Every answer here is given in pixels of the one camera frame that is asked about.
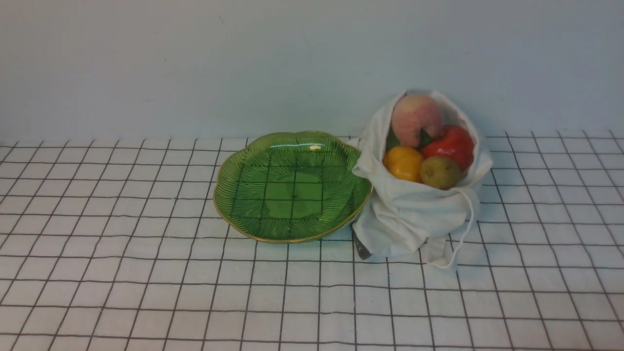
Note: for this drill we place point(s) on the green fruit in bag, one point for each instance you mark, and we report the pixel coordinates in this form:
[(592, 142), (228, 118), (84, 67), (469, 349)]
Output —
[(392, 141)]

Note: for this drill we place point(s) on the green glass leaf plate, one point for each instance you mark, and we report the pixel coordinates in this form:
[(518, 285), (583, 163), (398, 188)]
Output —
[(291, 187)]

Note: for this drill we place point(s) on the yellow bell pepper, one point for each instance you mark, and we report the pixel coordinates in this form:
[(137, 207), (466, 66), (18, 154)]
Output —
[(404, 163)]

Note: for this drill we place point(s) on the pink peach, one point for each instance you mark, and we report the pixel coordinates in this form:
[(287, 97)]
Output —
[(414, 114)]

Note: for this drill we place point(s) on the red bell pepper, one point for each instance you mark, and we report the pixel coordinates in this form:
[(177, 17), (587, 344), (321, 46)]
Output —
[(454, 143)]

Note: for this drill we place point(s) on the white grid tablecloth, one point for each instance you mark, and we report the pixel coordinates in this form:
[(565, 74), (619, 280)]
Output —
[(116, 246)]

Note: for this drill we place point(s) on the white cloth drawstring bag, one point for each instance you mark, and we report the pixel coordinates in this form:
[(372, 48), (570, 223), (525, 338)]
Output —
[(402, 217)]

